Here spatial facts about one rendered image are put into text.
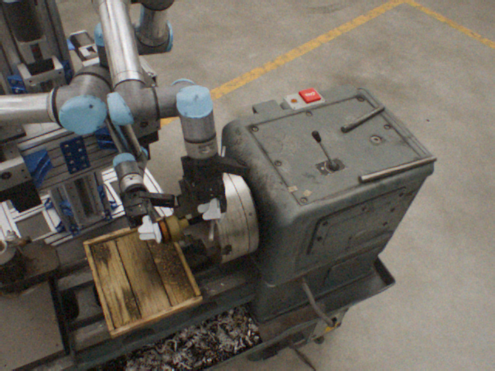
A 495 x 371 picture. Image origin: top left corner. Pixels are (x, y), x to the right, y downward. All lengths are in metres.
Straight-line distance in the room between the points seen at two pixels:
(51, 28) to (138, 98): 0.79
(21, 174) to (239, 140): 0.74
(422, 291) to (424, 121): 1.49
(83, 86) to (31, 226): 1.41
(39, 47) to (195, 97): 0.86
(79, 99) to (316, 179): 0.71
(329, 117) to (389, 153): 0.24
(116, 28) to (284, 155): 0.61
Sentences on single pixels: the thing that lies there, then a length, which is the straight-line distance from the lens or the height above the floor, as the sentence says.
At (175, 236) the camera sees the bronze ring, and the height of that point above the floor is 1.09.
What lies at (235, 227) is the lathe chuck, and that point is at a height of 1.17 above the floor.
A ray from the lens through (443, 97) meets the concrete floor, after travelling 4.10.
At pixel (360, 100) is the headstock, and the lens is 1.68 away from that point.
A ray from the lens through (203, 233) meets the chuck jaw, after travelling 1.38.
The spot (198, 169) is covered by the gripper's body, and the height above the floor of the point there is 1.47.
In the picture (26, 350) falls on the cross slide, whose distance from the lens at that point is 1.46.
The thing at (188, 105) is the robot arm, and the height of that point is 1.63.
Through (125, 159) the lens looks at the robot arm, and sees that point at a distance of 1.55.
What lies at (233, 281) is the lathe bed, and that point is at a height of 0.86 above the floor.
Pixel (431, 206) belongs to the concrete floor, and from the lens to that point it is 3.18.
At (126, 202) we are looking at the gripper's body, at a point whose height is 1.11.
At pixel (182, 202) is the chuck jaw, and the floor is 1.15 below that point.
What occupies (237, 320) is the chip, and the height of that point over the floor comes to 0.58.
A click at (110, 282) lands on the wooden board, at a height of 0.88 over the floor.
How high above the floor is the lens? 2.27
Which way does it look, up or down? 50 degrees down
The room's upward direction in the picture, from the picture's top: 7 degrees clockwise
